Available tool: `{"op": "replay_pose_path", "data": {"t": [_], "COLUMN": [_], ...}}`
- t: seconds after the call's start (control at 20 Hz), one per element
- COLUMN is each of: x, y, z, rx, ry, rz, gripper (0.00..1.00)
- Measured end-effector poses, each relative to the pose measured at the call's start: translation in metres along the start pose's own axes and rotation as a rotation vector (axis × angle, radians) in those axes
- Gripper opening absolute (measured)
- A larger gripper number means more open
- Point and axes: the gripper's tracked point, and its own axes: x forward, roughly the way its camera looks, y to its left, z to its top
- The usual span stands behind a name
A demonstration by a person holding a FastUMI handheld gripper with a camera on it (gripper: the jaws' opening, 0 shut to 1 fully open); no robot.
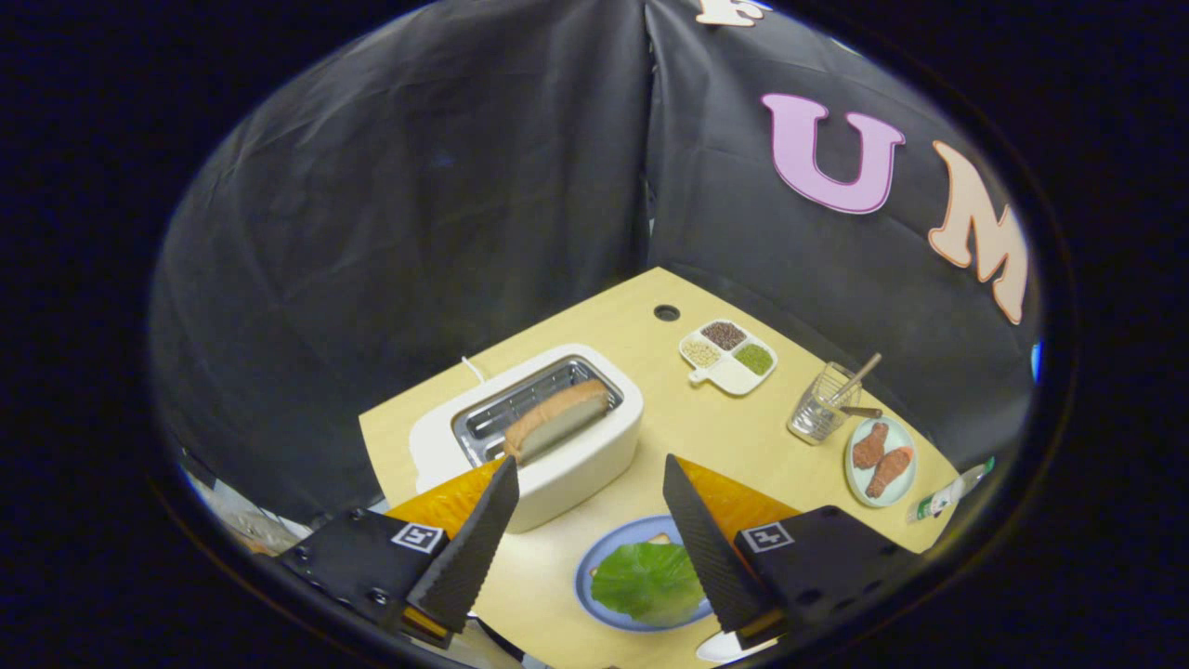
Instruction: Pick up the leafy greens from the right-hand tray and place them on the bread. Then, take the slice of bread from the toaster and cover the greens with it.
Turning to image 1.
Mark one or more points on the black backdrop cloth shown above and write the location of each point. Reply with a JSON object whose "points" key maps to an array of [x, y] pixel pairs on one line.
{"points": [[418, 186]]}

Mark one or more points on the meat piece with orange edge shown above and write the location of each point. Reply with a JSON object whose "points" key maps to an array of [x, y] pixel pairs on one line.
{"points": [[889, 472]]}

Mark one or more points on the green lettuce leaf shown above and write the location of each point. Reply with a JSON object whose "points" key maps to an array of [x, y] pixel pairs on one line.
{"points": [[646, 581]]}

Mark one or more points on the white toaster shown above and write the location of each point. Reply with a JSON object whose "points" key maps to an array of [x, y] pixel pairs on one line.
{"points": [[585, 455]]}

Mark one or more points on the white plate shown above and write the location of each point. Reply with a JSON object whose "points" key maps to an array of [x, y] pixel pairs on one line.
{"points": [[720, 648]]}

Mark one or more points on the blue plate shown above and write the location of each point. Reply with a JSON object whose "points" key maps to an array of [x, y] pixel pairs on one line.
{"points": [[590, 557]]}

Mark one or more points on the clear bottle with green label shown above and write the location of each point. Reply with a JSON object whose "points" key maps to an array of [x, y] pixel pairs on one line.
{"points": [[943, 497]]}

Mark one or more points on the toasted bread slice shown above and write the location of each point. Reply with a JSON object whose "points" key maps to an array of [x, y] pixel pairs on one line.
{"points": [[557, 418]]}

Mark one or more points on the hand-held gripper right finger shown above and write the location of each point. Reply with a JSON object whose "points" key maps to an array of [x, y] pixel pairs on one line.
{"points": [[706, 548]]}

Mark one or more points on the white divided condiment dish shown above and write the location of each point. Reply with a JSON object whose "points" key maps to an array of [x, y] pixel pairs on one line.
{"points": [[734, 373]]}

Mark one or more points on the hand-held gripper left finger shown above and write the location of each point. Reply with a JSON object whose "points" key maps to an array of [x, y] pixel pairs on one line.
{"points": [[474, 539]]}

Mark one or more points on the pale green oval plate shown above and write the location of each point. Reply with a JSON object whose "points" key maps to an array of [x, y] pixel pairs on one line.
{"points": [[906, 432]]}

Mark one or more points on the brown meat piece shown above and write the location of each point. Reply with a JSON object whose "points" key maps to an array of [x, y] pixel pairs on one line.
{"points": [[870, 446]]}

